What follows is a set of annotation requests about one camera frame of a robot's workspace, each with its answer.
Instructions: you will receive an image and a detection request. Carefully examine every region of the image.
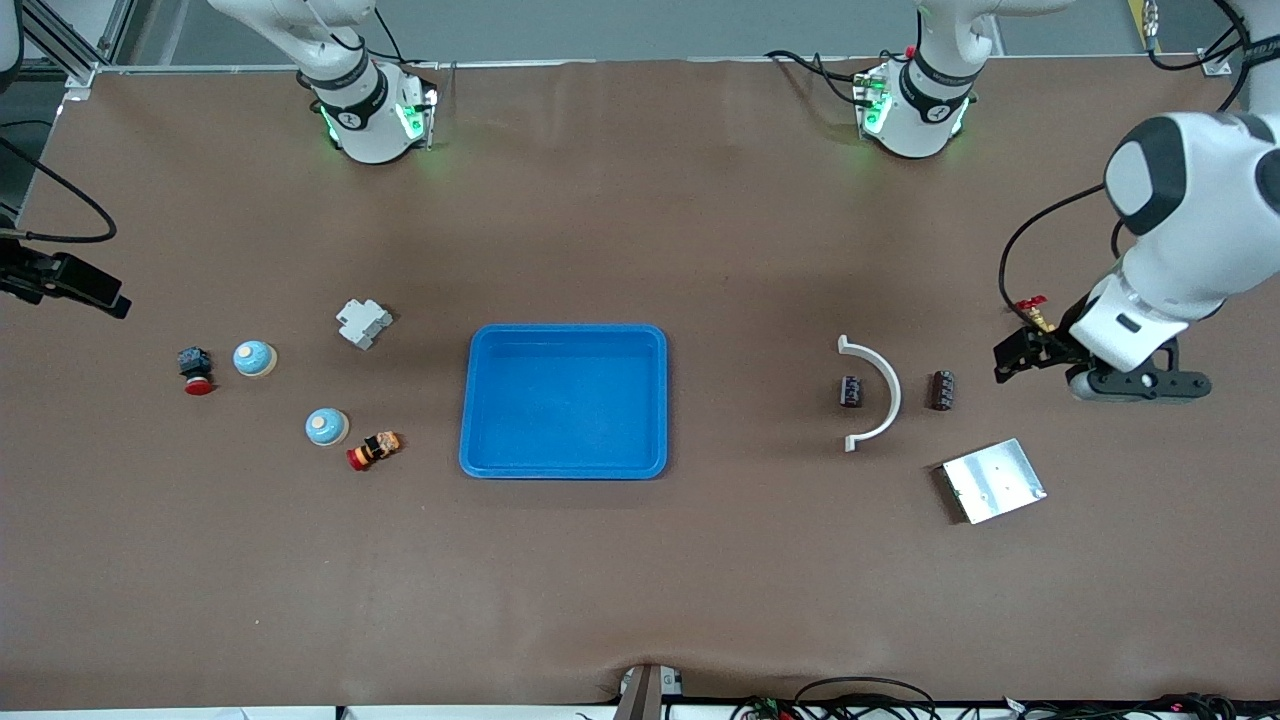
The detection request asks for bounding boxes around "white curved plastic bracket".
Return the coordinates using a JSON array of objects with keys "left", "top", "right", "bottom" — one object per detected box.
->
[{"left": 837, "top": 335, "right": 903, "bottom": 453}]

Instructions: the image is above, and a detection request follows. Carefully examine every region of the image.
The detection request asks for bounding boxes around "grey metal mount post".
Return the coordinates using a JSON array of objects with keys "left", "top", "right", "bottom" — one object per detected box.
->
[{"left": 612, "top": 663, "right": 687, "bottom": 720}]

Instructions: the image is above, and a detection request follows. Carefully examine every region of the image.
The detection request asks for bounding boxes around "brown table mat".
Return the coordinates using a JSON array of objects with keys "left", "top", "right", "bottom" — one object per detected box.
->
[{"left": 0, "top": 55, "right": 1280, "bottom": 706}]

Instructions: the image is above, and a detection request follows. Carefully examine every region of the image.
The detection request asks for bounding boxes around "white circuit breaker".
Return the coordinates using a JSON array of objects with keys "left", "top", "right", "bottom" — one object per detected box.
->
[{"left": 336, "top": 298, "right": 394, "bottom": 351}]

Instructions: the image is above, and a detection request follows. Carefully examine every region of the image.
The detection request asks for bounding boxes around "black cable loop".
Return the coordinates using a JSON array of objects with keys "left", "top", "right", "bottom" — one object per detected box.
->
[{"left": 795, "top": 677, "right": 941, "bottom": 720}]

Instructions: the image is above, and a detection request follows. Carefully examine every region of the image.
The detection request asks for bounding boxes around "aluminium table edge rail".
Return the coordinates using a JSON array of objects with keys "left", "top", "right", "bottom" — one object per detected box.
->
[{"left": 60, "top": 52, "right": 1233, "bottom": 101}]

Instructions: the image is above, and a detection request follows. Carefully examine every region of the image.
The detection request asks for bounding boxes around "black cable bundle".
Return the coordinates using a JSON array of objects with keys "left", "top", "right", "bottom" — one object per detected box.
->
[{"left": 1005, "top": 692, "right": 1280, "bottom": 720}]

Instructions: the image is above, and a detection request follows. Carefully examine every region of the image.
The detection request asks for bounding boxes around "aluminium frame strut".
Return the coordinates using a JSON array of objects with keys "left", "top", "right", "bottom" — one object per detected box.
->
[
  {"left": 0, "top": 0, "right": 136, "bottom": 96},
  {"left": 1198, "top": 0, "right": 1280, "bottom": 78}
]

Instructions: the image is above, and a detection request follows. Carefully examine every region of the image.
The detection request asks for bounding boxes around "blue plastic tray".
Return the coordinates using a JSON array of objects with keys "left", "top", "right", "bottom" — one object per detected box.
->
[{"left": 458, "top": 322, "right": 669, "bottom": 481}]

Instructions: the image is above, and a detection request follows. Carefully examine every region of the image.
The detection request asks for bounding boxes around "red mushroom button black base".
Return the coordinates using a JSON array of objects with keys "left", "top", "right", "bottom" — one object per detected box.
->
[{"left": 177, "top": 346, "right": 215, "bottom": 397}]

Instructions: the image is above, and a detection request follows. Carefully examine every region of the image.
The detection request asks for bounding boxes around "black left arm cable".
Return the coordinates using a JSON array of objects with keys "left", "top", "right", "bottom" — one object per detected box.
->
[{"left": 998, "top": 0, "right": 1259, "bottom": 323}]

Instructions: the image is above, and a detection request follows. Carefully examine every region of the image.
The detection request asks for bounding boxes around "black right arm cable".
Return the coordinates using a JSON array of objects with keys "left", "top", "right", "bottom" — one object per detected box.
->
[{"left": 0, "top": 120, "right": 118, "bottom": 244}]

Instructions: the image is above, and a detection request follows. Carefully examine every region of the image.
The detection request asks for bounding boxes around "black arm base cable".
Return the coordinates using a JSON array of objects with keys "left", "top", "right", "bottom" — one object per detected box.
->
[{"left": 765, "top": 48, "right": 873, "bottom": 106}]

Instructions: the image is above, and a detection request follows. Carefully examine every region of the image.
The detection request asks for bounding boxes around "red yellow emergency stop button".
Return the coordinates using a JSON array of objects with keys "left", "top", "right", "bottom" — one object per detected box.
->
[{"left": 346, "top": 431, "right": 404, "bottom": 472}]

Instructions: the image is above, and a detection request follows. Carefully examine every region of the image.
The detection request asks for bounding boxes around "silver metal plate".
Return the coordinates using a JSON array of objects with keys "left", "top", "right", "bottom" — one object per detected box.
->
[{"left": 935, "top": 438, "right": 1048, "bottom": 525}]

